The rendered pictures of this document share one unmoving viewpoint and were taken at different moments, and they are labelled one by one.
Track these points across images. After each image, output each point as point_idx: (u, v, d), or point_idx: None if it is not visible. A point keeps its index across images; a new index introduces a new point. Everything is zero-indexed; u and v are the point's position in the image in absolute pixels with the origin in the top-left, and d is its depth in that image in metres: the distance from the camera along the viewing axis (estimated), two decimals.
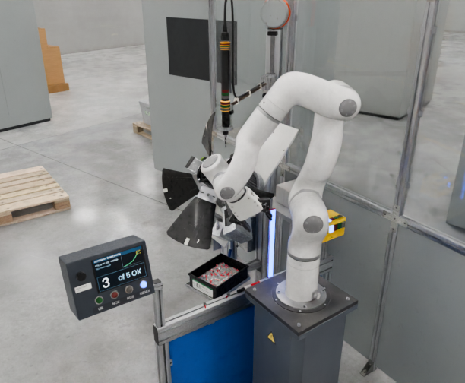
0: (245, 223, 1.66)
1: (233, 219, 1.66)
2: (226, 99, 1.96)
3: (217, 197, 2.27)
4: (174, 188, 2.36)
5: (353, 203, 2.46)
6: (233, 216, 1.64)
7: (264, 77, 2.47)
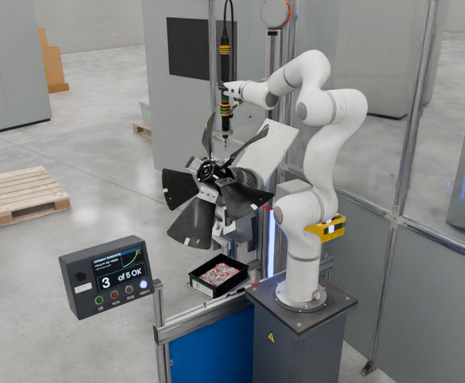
0: None
1: None
2: (226, 103, 1.96)
3: (217, 197, 2.27)
4: (174, 188, 2.36)
5: (353, 203, 2.46)
6: None
7: (264, 80, 2.47)
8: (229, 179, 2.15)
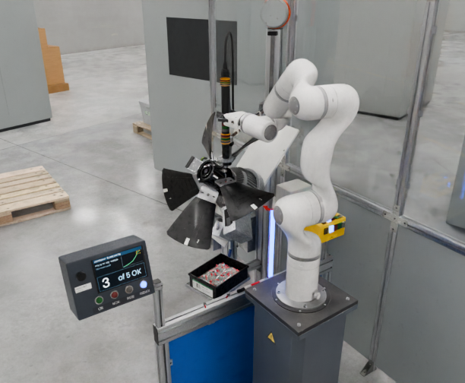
0: (234, 112, 1.99)
1: None
2: (226, 132, 2.02)
3: (217, 197, 2.27)
4: (174, 188, 2.36)
5: (353, 203, 2.46)
6: None
7: (263, 104, 2.53)
8: (229, 179, 2.15)
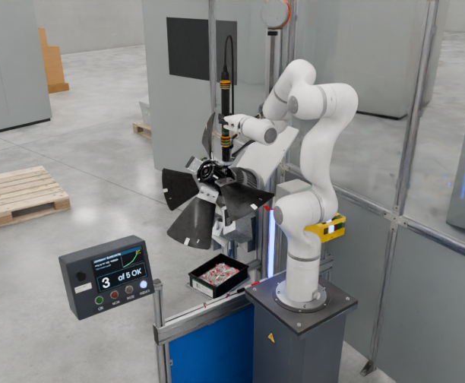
0: (232, 115, 2.00)
1: None
2: (226, 135, 2.02)
3: (217, 197, 2.27)
4: (174, 188, 2.36)
5: (353, 203, 2.46)
6: None
7: (263, 106, 2.53)
8: (229, 179, 2.15)
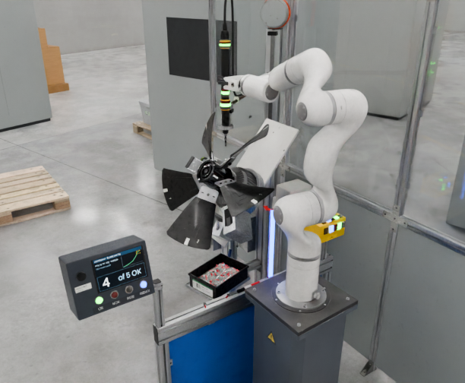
0: None
1: None
2: (226, 98, 1.96)
3: (217, 197, 2.27)
4: (174, 188, 2.36)
5: (353, 203, 2.46)
6: None
7: None
8: (229, 180, 2.16)
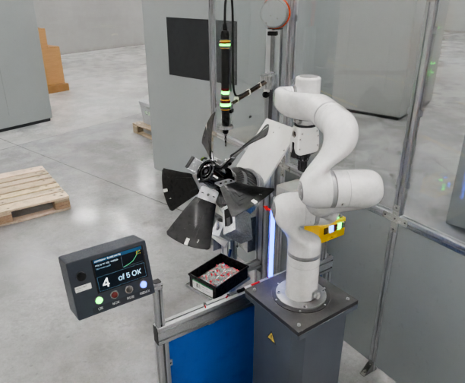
0: None
1: None
2: (226, 98, 1.96)
3: (217, 197, 2.27)
4: (174, 188, 2.36)
5: None
6: None
7: (264, 76, 2.46)
8: (229, 180, 2.16)
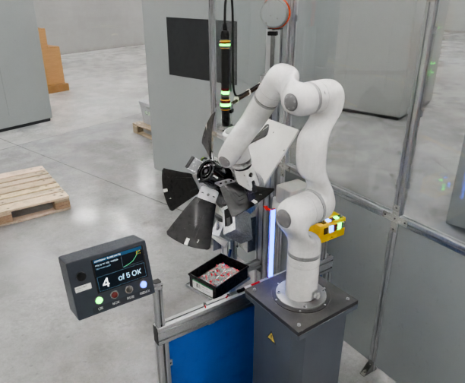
0: (248, 192, 1.93)
1: None
2: (226, 98, 1.96)
3: (217, 197, 2.27)
4: (174, 188, 2.36)
5: (353, 203, 2.46)
6: None
7: (264, 76, 2.46)
8: (229, 180, 2.16)
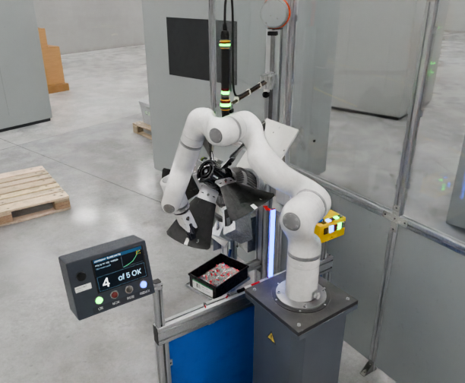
0: (188, 232, 2.08)
1: None
2: (226, 98, 1.96)
3: (217, 197, 2.27)
4: None
5: (353, 203, 2.46)
6: None
7: (264, 76, 2.46)
8: (214, 194, 2.18)
